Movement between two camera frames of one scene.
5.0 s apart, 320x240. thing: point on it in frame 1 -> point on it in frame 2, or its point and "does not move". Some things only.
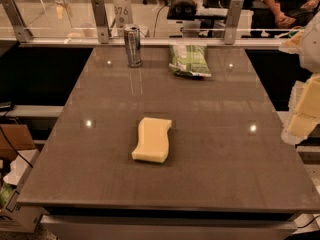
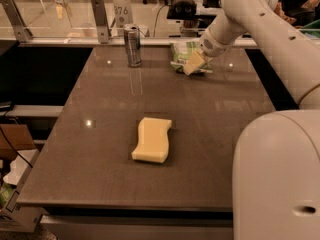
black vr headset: x=182 y=10 does not move
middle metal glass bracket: x=101 y=20 does not move
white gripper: x=312 y=49 -> x=212 y=48
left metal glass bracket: x=23 y=34 does not move
